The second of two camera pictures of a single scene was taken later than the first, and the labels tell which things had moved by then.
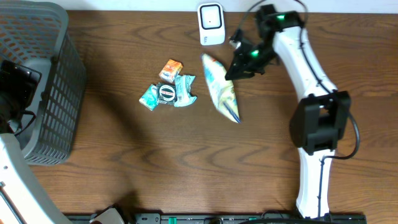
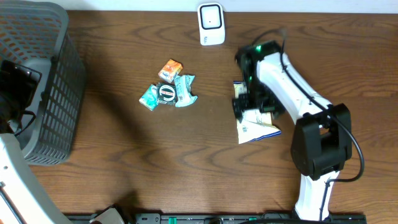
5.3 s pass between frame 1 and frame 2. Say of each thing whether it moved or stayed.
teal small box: stayed
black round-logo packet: stayed
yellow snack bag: moved
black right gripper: moved
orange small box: stayed
